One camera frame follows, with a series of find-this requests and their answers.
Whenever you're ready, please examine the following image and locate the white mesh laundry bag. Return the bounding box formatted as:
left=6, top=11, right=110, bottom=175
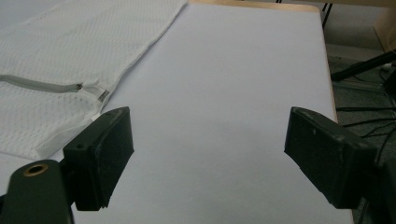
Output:
left=0, top=0, right=189, bottom=161

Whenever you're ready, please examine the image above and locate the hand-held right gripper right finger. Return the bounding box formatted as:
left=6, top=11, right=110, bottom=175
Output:
left=284, top=106, right=378, bottom=210

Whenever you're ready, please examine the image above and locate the wooden furniture panel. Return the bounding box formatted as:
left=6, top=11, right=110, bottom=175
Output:
left=373, top=7, right=396, bottom=54

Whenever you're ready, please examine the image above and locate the thin black stand leg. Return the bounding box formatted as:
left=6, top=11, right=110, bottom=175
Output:
left=321, top=3, right=333, bottom=30

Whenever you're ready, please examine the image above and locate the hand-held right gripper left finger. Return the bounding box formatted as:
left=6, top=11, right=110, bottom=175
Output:
left=62, top=105, right=135, bottom=212

